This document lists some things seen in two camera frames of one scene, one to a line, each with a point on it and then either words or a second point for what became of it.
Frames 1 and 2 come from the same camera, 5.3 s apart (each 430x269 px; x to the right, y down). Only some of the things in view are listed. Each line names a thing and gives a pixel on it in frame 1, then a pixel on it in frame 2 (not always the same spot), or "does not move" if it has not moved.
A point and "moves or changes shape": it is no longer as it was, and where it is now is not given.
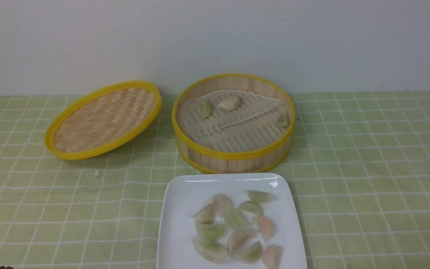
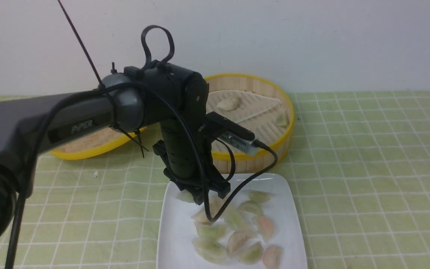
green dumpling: (205, 108) moves or changes shape
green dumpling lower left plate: (210, 250) does not move
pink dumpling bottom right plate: (271, 256) does not move
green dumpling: (283, 119) does not move
